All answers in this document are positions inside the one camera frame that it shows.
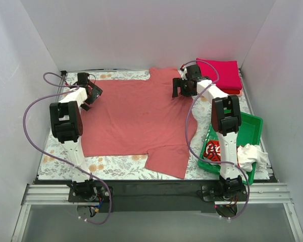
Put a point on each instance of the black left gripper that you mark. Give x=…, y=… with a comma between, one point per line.
x=95, y=91

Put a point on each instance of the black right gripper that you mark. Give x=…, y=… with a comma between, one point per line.
x=177, y=86

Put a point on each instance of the salmon pink t shirt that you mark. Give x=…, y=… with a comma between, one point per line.
x=134, y=117

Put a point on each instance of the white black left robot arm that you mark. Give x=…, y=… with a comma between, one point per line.
x=67, y=128

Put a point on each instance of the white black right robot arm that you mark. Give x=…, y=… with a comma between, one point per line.
x=225, y=121

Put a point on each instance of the folded magenta shirt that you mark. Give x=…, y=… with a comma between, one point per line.
x=228, y=72

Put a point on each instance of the folded red shirt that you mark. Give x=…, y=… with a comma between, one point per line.
x=230, y=92

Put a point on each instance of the red white coca cola shirt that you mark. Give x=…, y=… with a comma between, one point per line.
x=212, y=151

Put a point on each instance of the floral patterned table cloth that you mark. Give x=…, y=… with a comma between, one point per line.
x=132, y=166

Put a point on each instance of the green plastic bin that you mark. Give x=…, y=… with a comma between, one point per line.
x=249, y=133

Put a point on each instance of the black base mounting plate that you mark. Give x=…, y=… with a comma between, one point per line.
x=161, y=195

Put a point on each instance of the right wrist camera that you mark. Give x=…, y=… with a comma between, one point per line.
x=183, y=70

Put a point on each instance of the aluminium frame rail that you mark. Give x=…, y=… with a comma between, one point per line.
x=259, y=193

